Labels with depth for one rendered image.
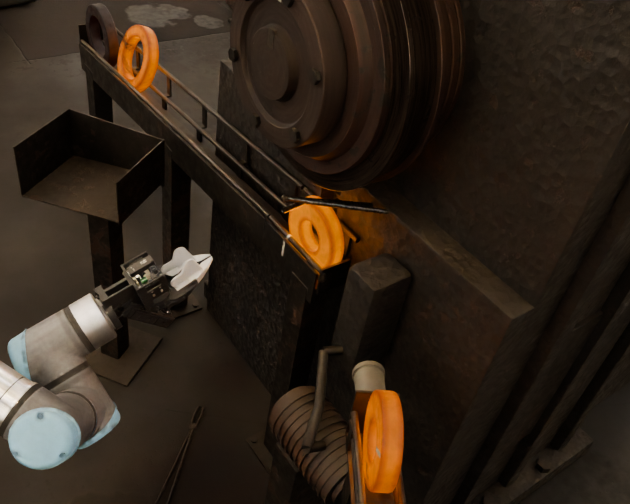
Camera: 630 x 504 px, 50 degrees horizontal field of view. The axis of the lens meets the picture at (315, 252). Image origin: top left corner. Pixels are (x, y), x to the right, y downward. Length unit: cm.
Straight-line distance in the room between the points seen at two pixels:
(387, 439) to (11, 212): 190
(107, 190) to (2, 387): 72
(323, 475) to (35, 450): 51
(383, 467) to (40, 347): 59
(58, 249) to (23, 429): 143
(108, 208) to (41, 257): 84
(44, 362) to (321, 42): 68
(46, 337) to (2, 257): 127
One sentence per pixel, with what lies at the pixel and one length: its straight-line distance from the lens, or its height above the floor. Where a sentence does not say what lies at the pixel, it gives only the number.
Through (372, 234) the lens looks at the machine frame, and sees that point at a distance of 132.
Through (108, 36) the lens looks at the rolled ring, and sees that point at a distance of 216.
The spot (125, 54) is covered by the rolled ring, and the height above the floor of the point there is 68.
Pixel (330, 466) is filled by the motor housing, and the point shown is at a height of 52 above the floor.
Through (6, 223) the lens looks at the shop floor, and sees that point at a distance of 259.
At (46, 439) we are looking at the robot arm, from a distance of 108.
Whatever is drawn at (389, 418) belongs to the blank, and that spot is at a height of 78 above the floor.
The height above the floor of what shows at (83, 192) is 60.
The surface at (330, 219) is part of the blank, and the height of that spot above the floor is 81.
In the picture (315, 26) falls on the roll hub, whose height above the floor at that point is 122.
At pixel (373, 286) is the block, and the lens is 120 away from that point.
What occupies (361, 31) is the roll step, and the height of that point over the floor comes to 122.
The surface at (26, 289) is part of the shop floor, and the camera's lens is 233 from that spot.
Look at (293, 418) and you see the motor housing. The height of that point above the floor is 52.
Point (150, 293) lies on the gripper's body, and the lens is 122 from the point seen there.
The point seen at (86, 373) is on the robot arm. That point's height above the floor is 66.
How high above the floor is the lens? 161
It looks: 40 degrees down
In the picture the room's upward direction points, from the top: 11 degrees clockwise
